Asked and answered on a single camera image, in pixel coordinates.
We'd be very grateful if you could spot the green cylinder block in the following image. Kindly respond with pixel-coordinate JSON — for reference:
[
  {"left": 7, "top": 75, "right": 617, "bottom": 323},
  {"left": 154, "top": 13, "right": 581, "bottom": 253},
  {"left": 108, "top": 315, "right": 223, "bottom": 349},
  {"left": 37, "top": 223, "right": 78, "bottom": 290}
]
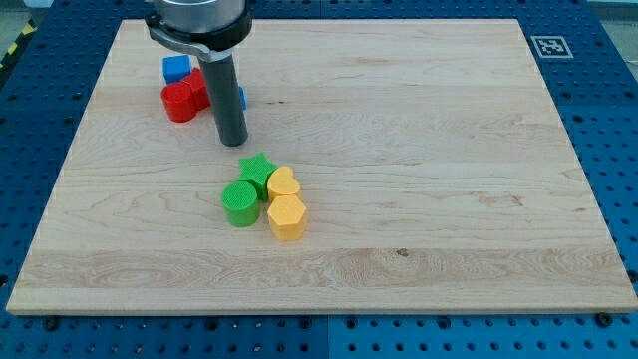
[{"left": 221, "top": 181, "right": 260, "bottom": 227}]

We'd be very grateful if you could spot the red angular block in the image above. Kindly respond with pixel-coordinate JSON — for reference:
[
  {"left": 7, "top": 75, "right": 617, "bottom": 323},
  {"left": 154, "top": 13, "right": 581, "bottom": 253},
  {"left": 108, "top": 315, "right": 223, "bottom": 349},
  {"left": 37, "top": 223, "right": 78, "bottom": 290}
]
[{"left": 180, "top": 68, "right": 210, "bottom": 111}]

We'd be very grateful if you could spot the red cylinder block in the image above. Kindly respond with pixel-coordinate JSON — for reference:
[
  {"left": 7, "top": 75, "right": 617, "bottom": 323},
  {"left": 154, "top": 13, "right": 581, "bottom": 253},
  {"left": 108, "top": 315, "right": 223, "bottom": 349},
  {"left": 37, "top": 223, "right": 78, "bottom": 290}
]
[{"left": 160, "top": 82, "right": 197, "bottom": 123}]

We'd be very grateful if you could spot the white fiducial marker tag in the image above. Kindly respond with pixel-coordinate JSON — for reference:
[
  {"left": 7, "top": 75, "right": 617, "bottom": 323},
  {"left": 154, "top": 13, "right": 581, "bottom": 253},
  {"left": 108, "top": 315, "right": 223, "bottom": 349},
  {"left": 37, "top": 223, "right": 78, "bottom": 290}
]
[{"left": 531, "top": 35, "right": 573, "bottom": 59}]

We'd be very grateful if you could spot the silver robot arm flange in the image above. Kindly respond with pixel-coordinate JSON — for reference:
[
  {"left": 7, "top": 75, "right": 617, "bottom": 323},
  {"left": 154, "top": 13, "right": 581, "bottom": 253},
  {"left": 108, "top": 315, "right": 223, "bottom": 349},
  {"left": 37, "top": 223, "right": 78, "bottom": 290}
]
[{"left": 145, "top": 0, "right": 252, "bottom": 63}]

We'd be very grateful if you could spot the blue block behind rod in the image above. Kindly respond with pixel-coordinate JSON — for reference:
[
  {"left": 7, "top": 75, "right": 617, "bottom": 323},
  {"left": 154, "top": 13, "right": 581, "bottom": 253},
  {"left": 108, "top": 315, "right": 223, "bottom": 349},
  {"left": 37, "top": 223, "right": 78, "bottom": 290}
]
[{"left": 238, "top": 86, "right": 248, "bottom": 111}]

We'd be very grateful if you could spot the blue cube block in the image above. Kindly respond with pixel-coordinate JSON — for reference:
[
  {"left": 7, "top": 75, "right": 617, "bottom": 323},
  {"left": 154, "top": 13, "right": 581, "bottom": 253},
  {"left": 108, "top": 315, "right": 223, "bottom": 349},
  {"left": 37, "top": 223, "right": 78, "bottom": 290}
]
[{"left": 162, "top": 55, "right": 191, "bottom": 84}]

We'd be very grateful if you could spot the yellow hexagon block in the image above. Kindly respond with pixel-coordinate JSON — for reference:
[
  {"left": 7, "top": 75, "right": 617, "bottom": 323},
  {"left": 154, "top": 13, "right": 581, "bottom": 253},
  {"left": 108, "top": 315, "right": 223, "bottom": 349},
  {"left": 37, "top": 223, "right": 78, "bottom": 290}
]
[{"left": 267, "top": 195, "right": 307, "bottom": 241}]

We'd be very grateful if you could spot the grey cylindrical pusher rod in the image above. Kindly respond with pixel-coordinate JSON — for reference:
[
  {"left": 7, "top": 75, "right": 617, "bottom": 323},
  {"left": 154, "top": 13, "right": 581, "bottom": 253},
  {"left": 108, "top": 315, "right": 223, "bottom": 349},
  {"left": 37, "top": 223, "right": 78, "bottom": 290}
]
[{"left": 198, "top": 55, "right": 248, "bottom": 147}]

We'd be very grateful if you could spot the yellow heart block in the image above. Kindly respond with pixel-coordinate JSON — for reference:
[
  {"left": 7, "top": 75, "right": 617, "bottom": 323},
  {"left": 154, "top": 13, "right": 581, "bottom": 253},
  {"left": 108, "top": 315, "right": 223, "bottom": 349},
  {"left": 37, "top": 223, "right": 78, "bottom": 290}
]
[{"left": 266, "top": 167, "right": 301, "bottom": 202}]

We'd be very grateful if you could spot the wooden board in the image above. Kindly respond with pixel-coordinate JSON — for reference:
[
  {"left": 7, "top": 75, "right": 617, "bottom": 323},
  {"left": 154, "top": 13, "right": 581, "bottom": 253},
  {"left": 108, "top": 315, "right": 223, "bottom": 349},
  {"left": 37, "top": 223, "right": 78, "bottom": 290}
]
[{"left": 7, "top": 19, "right": 637, "bottom": 316}]

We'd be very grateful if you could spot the green star block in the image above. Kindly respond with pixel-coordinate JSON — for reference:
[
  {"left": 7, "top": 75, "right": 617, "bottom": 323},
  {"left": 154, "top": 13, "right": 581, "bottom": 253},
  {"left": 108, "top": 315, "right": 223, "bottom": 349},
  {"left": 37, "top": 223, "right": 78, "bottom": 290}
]
[{"left": 238, "top": 152, "right": 278, "bottom": 201}]

